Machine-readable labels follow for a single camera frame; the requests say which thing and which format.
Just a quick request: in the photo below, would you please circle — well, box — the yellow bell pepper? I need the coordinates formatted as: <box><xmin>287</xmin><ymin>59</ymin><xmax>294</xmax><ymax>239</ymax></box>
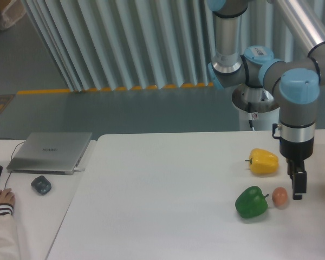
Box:
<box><xmin>246</xmin><ymin>148</ymin><xmax>279</xmax><ymax>175</ymax></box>

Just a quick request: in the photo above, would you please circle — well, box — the brown egg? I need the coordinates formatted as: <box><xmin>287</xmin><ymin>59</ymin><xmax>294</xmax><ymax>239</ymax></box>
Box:
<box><xmin>271</xmin><ymin>187</ymin><xmax>288</xmax><ymax>207</ymax></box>

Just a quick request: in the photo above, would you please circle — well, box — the cardboard box in plastic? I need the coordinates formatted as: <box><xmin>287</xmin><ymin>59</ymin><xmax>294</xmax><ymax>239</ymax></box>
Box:
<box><xmin>0</xmin><ymin>0</ymin><xmax>26</xmax><ymax>31</ymax></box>

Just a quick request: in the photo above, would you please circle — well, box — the silver closed laptop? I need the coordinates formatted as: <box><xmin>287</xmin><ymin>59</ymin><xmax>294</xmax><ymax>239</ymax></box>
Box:
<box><xmin>6</xmin><ymin>132</ymin><xmax>92</xmax><ymax>174</ymax></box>

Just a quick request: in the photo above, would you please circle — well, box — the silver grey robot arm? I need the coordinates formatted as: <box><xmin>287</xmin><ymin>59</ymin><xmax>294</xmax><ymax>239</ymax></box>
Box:
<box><xmin>207</xmin><ymin>1</ymin><xmax>325</xmax><ymax>200</ymax></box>

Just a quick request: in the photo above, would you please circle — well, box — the black mouse cable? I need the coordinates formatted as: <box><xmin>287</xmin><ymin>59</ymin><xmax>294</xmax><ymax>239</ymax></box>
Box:
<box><xmin>3</xmin><ymin>140</ymin><xmax>28</xmax><ymax>190</ymax></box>

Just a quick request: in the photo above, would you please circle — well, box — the white corrugated partition screen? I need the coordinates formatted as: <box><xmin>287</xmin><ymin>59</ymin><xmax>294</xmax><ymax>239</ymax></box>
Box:
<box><xmin>23</xmin><ymin>1</ymin><xmax>325</xmax><ymax>91</ymax></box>

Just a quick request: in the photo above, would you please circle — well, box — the person's hand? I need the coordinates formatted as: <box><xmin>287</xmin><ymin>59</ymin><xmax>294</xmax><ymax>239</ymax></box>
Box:
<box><xmin>0</xmin><ymin>188</ymin><xmax>15</xmax><ymax>215</ymax></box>

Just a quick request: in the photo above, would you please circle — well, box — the green bell pepper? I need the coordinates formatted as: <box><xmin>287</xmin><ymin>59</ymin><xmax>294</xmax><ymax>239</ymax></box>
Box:
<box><xmin>235</xmin><ymin>186</ymin><xmax>268</xmax><ymax>219</ymax></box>

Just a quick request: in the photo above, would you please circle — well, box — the white striped sleeve forearm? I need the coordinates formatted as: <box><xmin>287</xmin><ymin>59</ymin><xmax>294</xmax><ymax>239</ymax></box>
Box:
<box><xmin>0</xmin><ymin>204</ymin><xmax>21</xmax><ymax>259</ymax></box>

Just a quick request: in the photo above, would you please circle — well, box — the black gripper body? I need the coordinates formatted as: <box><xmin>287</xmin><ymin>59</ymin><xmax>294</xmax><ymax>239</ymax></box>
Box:
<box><xmin>279</xmin><ymin>138</ymin><xmax>314</xmax><ymax>161</ymax></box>

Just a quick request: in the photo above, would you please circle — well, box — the dark grey computer mouse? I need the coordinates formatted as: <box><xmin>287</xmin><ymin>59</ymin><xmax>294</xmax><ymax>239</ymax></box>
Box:
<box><xmin>31</xmin><ymin>175</ymin><xmax>52</xmax><ymax>196</ymax></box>

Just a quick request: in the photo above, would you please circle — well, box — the grey laptop cable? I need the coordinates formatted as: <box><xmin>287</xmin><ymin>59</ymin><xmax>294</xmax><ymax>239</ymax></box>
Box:
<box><xmin>0</xmin><ymin>137</ymin><xmax>27</xmax><ymax>152</ymax></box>

